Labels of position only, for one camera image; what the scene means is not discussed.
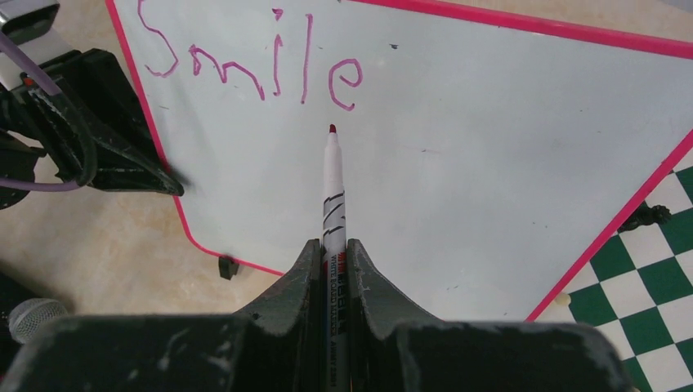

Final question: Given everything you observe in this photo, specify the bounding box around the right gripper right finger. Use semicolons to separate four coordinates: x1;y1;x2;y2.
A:
346;239;439;391

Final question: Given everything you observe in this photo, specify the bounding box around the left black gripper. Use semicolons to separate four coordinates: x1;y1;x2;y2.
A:
1;50;184;196

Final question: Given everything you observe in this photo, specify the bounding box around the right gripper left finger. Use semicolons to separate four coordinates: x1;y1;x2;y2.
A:
232;239;324;391

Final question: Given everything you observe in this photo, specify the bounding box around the magenta whiteboard marker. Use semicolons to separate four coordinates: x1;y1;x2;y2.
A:
321;124;351;391

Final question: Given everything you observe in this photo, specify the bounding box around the pink framed whiteboard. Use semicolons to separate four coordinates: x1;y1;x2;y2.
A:
107;1;692;320

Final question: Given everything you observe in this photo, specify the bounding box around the white chess piece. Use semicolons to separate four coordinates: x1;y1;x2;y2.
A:
553;292;571;307

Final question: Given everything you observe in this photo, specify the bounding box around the black grey microphone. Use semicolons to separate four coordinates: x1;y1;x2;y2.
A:
7;298;68;345

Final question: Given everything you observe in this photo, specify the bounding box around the green white chessboard mat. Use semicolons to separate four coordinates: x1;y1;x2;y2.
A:
538;154;692;391

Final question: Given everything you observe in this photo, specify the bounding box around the black chess piece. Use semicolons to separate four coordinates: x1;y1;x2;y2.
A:
617;203;673;234

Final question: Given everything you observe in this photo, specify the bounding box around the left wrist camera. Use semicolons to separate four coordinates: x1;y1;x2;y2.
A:
1;0;73;65

